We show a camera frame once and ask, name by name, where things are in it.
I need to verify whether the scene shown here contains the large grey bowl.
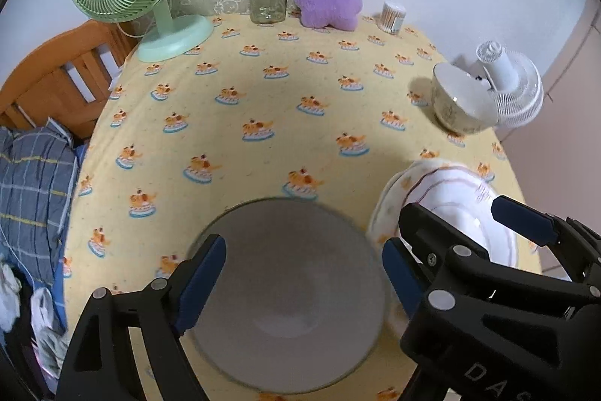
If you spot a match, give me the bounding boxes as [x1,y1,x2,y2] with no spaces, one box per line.
[185,197,390,395]

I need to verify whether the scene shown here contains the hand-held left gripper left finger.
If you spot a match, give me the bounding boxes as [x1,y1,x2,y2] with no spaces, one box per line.
[55,234,227,401]

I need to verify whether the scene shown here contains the white crumpled clothes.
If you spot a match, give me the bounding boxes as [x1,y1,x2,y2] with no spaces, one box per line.
[0,260,71,378]

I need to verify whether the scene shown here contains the cotton swab container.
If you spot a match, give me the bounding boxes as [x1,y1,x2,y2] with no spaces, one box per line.
[380,1,407,35]

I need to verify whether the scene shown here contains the wooden chair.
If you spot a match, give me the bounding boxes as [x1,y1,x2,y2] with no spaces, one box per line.
[0,20,142,139]

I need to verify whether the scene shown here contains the beige door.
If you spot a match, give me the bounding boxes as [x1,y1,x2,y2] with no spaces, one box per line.
[498,0,601,275]

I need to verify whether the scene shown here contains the small floral bowl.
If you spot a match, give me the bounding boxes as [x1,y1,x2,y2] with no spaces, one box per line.
[432,63,499,136]

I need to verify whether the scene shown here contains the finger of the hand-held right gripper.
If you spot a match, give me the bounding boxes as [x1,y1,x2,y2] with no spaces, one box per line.
[398,202,493,290]
[491,195,601,285]

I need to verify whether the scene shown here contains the yellow printed tablecloth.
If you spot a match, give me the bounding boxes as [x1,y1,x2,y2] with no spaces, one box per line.
[61,13,541,401]

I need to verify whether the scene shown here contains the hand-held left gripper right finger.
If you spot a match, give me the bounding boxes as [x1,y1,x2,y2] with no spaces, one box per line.
[382,238,428,322]

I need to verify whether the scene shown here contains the purple rimmed white plate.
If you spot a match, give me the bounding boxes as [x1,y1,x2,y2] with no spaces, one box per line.
[399,166,519,270]

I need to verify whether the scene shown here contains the white standing fan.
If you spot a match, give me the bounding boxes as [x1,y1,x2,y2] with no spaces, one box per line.
[474,40,544,129]

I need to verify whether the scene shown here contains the yellow floral white plate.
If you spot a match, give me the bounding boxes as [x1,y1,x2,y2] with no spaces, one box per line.
[366,160,541,275]

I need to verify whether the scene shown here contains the blue plaid cloth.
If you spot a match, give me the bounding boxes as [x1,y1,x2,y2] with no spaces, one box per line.
[0,118,83,289]

